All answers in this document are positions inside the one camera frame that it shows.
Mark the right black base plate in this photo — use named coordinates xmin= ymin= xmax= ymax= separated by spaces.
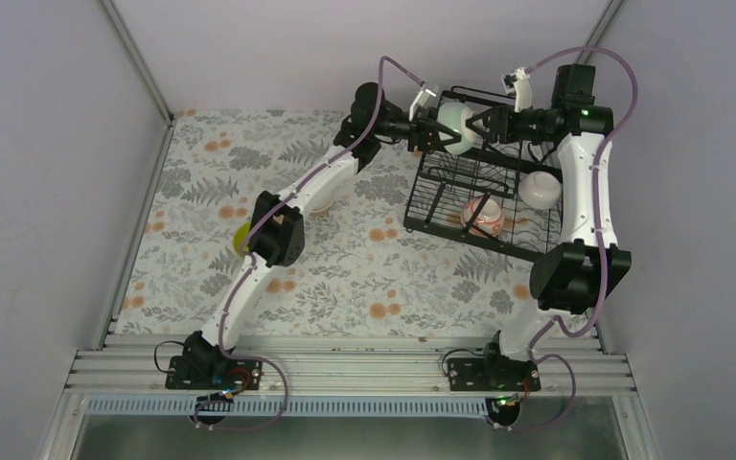
xmin=441 ymin=349 xmax=542 ymax=392

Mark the beige patterned bowl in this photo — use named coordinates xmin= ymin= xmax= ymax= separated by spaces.
xmin=307 ymin=185 xmax=336 ymax=215

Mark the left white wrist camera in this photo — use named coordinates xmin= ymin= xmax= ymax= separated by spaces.
xmin=408 ymin=83 xmax=439 ymax=122

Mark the pale green bowl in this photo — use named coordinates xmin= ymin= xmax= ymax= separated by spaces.
xmin=437 ymin=102 xmax=479 ymax=155

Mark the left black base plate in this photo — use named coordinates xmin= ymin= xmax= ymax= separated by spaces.
xmin=164 ymin=356 xmax=263 ymax=392

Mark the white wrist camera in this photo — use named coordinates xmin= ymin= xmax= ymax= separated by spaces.
xmin=408 ymin=83 xmax=439 ymax=122
xmin=501 ymin=67 xmax=533 ymax=113

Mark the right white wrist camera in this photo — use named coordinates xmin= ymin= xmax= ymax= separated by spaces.
xmin=501 ymin=67 xmax=533 ymax=113

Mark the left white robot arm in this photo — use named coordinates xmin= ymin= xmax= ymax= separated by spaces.
xmin=184 ymin=82 xmax=475 ymax=388

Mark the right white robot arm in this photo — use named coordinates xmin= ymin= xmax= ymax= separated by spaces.
xmin=480 ymin=64 xmax=632 ymax=390

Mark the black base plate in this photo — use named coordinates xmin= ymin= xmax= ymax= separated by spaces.
xmin=441 ymin=349 xmax=542 ymax=392
xmin=164 ymin=356 xmax=263 ymax=392

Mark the yellow-green bowl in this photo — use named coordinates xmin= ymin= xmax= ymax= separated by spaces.
xmin=232 ymin=222 xmax=250 ymax=259

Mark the aluminium mounting rail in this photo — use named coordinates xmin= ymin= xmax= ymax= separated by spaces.
xmin=64 ymin=335 xmax=636 ymax=418

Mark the floral table mat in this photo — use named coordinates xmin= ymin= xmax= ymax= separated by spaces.
xmin=116 ymin=109 xmax=537 ymax=337

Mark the red white patterned bowl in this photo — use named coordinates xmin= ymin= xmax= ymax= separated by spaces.
xmin=460 ymin=195 xmax=505 ymax=237

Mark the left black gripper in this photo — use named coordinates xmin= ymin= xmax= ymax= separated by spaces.
xmin=373 ymin=107 xmax=463 ymax=153

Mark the black wire dish rack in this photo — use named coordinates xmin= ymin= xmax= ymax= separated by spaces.
xmin=402 ymin=84 xmax=570 ymax=263

